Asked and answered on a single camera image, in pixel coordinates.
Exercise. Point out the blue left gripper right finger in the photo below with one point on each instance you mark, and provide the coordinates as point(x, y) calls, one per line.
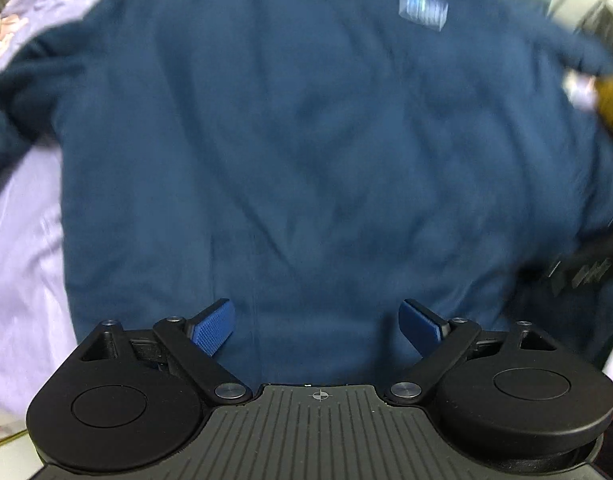
point(424, 329)

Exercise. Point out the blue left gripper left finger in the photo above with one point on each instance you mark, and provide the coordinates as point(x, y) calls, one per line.
point(210, 329)

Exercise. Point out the navy blue sweatshirt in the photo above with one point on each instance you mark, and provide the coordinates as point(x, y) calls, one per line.
point(315, 161)

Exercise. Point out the purple floral bed sheet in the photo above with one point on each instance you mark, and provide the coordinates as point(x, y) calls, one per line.
point(36, 332)

